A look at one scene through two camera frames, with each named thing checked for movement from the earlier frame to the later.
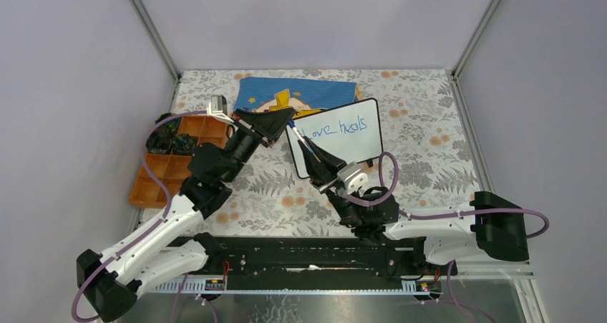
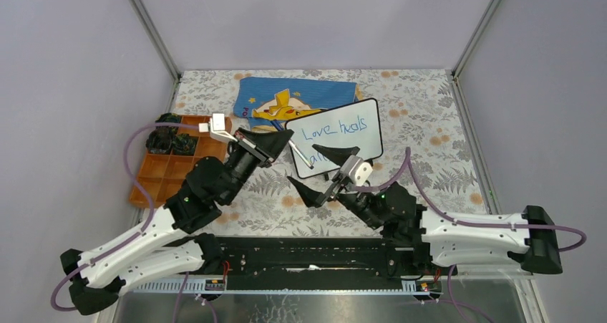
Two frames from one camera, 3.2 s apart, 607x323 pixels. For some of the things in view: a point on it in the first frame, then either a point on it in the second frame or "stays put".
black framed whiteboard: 352,132 stays put
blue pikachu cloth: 300,94 stays put
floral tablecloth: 423,130 stays put
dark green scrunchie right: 183,144 stays put
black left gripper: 269,124 → 269,145
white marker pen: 308,147 → 301,155
